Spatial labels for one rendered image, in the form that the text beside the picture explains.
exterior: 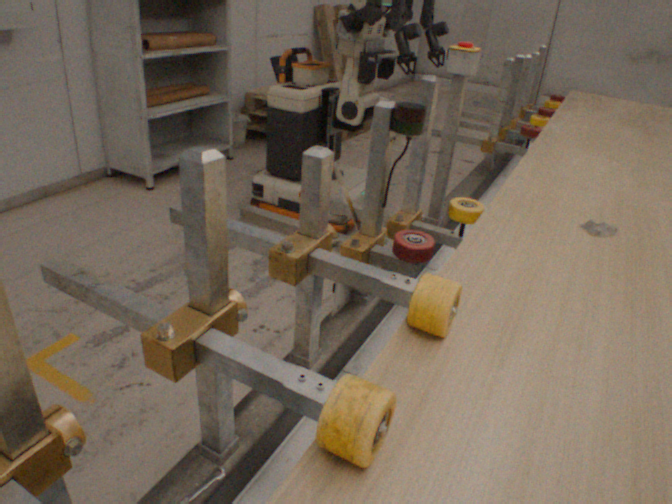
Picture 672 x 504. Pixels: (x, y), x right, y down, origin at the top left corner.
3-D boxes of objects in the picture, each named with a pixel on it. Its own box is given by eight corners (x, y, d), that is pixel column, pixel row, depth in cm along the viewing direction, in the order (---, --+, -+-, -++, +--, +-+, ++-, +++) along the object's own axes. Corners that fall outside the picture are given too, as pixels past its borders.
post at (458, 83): (424, 223, 152) (450, 73, 131) (429, 218, 156) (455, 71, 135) (437, 227, 150) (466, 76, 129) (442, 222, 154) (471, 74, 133)
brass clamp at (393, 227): (382, 237, 123) (385, 219, 120) (402, 219, 133) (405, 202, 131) (405, 244, 120) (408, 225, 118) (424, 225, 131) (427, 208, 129)
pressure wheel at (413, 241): (380, 288, 99) (388, 238, 94) (395, 271, 106) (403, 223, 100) (417, 301, 96) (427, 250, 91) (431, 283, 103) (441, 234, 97)
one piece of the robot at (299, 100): (262, 191, 304) (264, 49, 264) (307, 169, 347) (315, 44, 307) (308, 205, 291) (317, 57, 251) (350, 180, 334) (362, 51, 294)
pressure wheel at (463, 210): (453, 255, 115) (462, 210, 109) (436, 239, 121) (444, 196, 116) (481, 251, 117) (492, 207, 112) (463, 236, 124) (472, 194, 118)
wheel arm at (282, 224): (239, 223, 114) (239, 206, 112) (248, 218, 117) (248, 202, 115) (414, 282, 98) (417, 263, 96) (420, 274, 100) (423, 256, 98)
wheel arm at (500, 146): (427, 137, 214) (429, 127, 212) (430, 135, 216) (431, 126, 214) (528, 159, 197) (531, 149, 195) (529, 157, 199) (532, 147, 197)
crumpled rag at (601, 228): (587, 236, 105) (591, 226, 104) (574, 222, 111) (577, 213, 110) (625, 239, 105) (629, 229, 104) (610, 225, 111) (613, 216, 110)
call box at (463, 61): (444, 75, 131) (449, 45, 127) (451, 73, 136) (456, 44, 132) (469, 80, 128) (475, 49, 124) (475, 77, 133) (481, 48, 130)
